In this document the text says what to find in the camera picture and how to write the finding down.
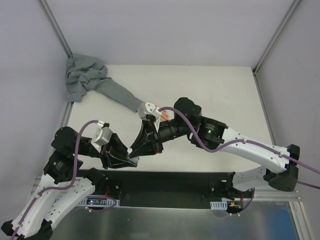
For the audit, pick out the left white cable duct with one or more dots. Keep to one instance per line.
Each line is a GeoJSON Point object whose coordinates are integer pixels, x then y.
{"type": "Point", "coordinates": [98, 202]}

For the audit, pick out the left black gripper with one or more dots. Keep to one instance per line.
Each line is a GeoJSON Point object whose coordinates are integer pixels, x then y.
{"type": "Point", "coordinates": [107, 152]}

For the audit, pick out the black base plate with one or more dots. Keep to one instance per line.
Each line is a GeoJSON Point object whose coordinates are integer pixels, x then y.
{"type": "Point", "coordinates": [165, 188]}

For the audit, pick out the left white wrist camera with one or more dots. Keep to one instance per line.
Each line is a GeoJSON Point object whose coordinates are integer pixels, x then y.
{"type": "Point", "coordinates": [102, 135]}

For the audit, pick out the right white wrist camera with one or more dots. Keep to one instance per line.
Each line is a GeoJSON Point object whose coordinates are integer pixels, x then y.
{"type": "Point", "coordinates": [155, 122]}

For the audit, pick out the right aluminium frame post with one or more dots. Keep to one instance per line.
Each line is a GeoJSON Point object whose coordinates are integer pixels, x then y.
{"type": "Point", "coordinates": [293, 7]}

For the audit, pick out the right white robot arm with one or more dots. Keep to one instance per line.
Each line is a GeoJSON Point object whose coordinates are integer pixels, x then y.
{"type": "Point", "coordinates": [277, 165]}

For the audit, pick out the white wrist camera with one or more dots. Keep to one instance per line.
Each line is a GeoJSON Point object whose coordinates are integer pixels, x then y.
{"type": "Point", "coordinates": [102, 135]}
{"type": "Point", "coordinates": [155, 122]}

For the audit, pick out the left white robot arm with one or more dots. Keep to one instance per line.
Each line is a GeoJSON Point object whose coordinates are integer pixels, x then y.
{"type": "Point", "coordinates": [59, 191]}

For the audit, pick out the grey shirt with sleeve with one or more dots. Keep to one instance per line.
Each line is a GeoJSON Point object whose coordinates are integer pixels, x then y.
{"type": "Point", "coordinates": [86, 73]}

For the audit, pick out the right white cable duct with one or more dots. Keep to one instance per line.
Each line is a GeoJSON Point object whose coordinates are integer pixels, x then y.
{"type": "Point", "coordinates": [219, 205]}

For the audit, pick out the mannequin hand with nails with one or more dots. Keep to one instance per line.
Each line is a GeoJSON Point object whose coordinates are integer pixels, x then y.
{"type": "Point", "coordinates": [165, 115]}

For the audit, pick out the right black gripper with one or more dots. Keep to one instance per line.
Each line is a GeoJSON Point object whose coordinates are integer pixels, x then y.
{"type": "Point", "coordinates": [155, 136]}

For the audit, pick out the left aluminium frame post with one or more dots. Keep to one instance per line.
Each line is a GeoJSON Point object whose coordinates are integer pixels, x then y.
{"type": "Point", "coordinates": [55, 27]}

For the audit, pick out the aluminium frame post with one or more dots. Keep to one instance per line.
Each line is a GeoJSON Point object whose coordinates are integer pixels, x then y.
{"type": "Point", "coordinates": [55, 27]}
{"type": "Point", "coordinates": [293, 7]}

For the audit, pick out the white cable duct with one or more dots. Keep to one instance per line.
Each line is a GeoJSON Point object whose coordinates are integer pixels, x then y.
{"type": "Point", "coordinates": [219, 205]}
{"type": "Point", "coordinates": [98, 202]}

